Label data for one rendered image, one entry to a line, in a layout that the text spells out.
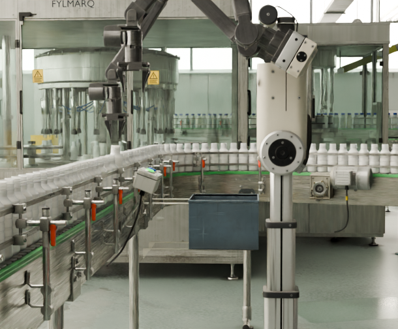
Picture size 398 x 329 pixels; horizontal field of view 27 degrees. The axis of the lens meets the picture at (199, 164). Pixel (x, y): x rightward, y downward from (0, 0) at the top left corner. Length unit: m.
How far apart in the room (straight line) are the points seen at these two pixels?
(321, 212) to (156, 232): 2.42
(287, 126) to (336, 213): 5.75
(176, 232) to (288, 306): 3.77
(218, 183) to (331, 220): 3.83
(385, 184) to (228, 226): 1.36
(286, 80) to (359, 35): 5.75
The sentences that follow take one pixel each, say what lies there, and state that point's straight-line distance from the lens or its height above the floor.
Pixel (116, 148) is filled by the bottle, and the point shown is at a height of 1.19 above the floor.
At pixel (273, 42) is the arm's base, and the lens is 2.70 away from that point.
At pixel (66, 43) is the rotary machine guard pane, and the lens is 6.81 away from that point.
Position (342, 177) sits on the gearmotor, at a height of 0.98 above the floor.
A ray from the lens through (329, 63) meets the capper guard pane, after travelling 8.55.
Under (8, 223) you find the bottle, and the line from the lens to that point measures 1.79.
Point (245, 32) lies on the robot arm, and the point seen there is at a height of 1.58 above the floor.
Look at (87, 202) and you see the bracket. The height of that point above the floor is 1.08.
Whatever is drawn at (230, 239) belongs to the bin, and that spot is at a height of 0.78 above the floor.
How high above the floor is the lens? 1.29
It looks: 3 degrees down
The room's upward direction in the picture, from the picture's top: straight up
